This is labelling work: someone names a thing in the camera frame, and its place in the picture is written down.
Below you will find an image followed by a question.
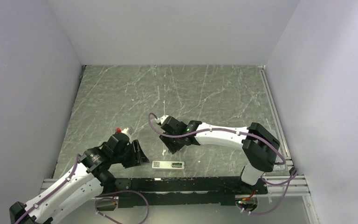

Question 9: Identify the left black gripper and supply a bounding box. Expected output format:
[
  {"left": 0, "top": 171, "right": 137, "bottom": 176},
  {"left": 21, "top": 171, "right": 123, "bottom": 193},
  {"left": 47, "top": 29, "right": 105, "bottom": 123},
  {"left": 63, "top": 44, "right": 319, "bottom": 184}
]
[{"left": 112, "top": 139, "right": 149, "bottom": 168}]

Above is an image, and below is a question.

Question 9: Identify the white remote control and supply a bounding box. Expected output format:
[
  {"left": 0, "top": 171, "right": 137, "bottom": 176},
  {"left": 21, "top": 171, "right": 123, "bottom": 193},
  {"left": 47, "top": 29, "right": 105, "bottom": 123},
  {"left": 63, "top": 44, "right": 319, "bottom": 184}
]
[{"left": 152, "top": 161, "right": 185, "bottom": 170}]

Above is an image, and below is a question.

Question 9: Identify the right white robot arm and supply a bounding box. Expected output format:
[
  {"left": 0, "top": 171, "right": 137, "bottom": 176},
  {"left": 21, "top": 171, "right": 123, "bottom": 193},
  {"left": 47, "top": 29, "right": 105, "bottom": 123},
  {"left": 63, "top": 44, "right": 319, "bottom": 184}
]
[{"left": 154, "top": 115, "right": 286, "bottom": 194}]

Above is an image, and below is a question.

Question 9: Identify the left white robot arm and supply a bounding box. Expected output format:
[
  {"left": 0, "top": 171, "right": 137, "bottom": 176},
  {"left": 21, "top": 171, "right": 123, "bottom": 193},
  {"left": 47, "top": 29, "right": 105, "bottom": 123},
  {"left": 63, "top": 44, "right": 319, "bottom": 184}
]
[{"left": 9, "top": 133, "right": 149, "bottom": 224}]

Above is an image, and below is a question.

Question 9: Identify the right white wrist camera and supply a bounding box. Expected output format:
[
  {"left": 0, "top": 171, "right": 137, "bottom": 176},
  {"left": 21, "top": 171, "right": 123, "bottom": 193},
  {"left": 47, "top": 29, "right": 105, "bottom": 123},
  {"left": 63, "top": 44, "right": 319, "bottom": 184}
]
[{"left": 155, "top": 115, "right": 170, "bottom": 126}]

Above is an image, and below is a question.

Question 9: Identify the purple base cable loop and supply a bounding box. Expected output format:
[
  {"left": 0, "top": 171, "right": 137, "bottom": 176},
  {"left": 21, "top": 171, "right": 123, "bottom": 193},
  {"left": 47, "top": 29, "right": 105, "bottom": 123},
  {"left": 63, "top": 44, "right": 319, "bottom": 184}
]
[{"left": 94, "top": 188, "right": 150, "bottom": 224}]

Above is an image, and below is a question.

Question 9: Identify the aluminium rail right edge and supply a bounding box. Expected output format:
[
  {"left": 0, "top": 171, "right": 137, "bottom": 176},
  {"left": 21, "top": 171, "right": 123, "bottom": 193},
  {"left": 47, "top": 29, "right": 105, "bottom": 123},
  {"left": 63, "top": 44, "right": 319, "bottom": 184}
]
[{"left": 257, "top": 65, "right": 291, "bottom": 158}]

